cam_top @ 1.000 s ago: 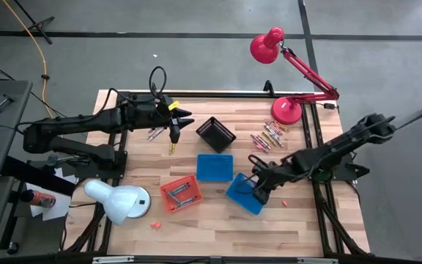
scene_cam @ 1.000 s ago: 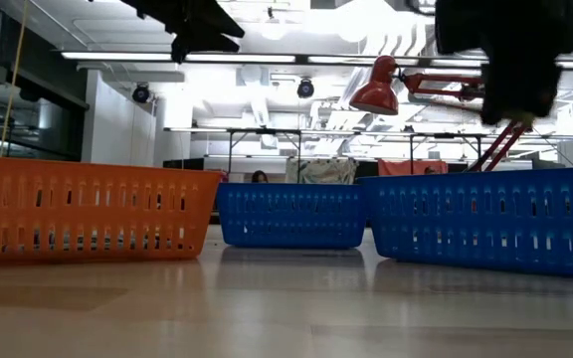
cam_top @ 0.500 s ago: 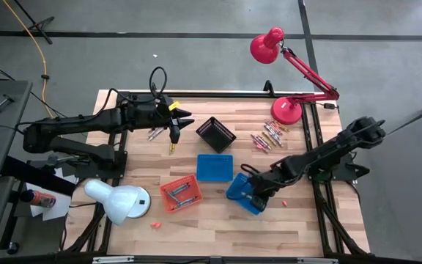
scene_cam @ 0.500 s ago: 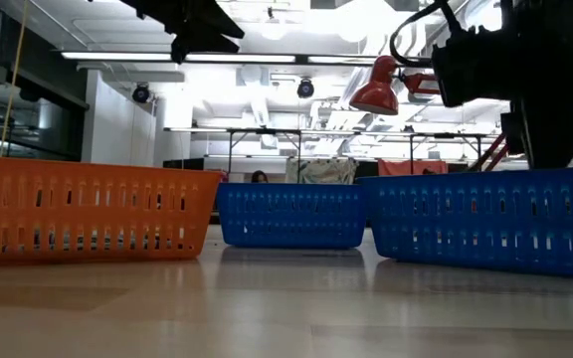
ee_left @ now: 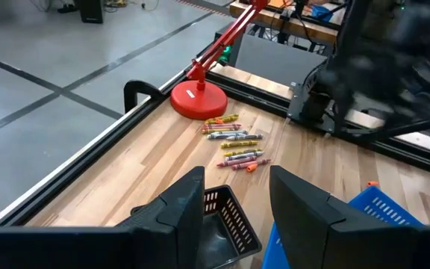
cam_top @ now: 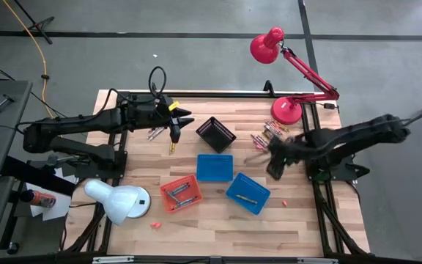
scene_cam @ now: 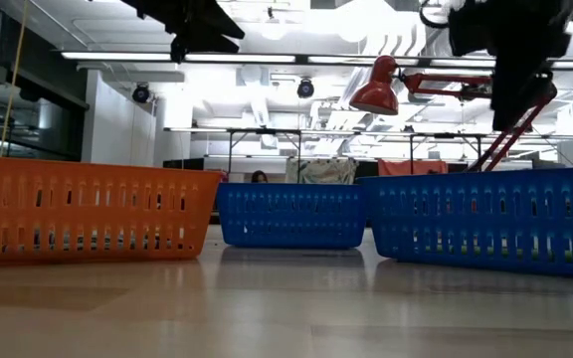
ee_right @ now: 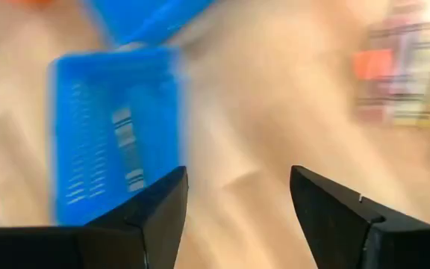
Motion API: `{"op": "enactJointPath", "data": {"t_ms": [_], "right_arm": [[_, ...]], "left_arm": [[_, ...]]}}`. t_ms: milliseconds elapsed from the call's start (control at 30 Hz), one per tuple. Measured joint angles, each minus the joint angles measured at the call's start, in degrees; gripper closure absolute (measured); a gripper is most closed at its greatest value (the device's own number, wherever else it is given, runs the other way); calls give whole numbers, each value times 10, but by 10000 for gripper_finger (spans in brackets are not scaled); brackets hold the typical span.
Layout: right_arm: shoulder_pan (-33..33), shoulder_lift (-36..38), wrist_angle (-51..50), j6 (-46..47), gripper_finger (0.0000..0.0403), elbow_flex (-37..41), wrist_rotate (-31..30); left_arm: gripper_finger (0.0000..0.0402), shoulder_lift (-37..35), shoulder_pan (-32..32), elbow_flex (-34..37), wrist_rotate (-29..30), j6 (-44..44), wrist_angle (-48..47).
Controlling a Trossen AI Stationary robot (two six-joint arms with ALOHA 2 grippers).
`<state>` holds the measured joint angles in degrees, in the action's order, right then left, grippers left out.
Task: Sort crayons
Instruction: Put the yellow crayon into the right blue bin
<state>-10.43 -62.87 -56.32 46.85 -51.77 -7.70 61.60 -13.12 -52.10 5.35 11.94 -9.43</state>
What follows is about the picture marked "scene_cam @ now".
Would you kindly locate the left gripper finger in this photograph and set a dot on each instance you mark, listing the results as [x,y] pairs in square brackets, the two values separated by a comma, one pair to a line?
[212,46]
[219,25]

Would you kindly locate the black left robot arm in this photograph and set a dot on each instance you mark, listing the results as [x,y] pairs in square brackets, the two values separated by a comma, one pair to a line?
[157,7]

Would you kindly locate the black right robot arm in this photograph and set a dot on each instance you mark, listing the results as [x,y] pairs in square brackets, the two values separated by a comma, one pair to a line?
[515,25]

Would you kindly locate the ceiling light strip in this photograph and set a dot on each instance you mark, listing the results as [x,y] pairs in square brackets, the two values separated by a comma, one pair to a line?
[117,56]

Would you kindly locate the black folding table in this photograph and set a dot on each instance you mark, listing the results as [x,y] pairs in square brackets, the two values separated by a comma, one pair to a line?
[266,131]
[445,135]

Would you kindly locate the black round ceiling fixture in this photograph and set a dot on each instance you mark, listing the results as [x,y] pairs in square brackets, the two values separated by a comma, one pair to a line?
[140,93]
[305,88]

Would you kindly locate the orange cloth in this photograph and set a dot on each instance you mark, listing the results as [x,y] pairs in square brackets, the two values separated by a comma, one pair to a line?
[411,168]

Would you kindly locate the blue plastic basket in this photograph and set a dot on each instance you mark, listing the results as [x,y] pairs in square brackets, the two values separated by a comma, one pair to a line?
[490,224]
[291,219]

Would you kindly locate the red desk lamp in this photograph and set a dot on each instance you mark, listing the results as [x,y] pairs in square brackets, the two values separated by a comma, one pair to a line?
[376,94]

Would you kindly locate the person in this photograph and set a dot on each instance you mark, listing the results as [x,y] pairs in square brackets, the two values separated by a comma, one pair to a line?
[259,177]

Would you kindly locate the white cloth cover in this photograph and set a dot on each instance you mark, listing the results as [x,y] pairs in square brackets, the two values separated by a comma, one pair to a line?
[321,171]

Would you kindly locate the orange plastic basket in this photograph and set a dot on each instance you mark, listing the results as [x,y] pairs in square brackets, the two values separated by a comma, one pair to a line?
[87,219]

